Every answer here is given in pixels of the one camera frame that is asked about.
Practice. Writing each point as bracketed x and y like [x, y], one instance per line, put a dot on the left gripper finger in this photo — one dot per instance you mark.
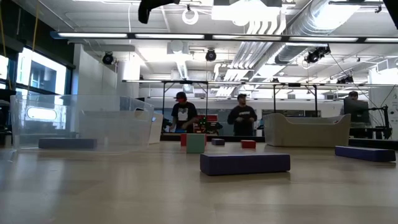
[144, 14]

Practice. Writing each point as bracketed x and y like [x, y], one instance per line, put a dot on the red block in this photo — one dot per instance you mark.
[248, 144]
[183, 140]

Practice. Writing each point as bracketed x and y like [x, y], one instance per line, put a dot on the teal block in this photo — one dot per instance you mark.
[196, 143]

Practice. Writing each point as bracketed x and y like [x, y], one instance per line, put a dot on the purple block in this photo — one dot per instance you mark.
[364, 154]
[218, 141]
[67, 143]
[245, 163]

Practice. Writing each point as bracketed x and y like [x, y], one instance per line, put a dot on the clear plastic bin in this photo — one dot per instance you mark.
[31, 130]

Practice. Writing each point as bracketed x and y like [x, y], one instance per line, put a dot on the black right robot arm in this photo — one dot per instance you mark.
[394, 7]

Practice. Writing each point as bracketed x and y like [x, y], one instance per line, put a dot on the round black ceiling spotlight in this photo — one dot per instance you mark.
[211, 55]
[108, 58]

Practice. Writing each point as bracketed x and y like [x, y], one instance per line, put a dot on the person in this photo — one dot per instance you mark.
[242, 119]
[353, 95]
[183, 115]

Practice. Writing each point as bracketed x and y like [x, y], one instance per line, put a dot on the large window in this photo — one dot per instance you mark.
[40, 71]

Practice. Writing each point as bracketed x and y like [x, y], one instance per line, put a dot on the red tool cabinet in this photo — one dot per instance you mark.
[211, 118]

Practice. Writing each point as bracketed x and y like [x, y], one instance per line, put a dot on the black ceiling spotlight cluster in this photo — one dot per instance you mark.
[316, 55]
[345, 80]

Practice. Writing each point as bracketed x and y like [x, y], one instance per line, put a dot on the light grey plastic bin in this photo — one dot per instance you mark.
[306, 133]

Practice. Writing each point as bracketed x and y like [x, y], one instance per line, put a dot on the black computer monitor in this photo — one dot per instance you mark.
[356, 112]

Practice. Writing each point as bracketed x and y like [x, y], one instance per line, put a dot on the black ceiling light rail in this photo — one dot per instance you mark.
[208, 36]

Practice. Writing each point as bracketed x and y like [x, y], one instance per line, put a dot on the black metal gantry frame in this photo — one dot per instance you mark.
[186, 82]
[295, 84]

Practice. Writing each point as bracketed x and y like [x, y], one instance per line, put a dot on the silver ventilation duct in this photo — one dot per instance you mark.
[326, 15]

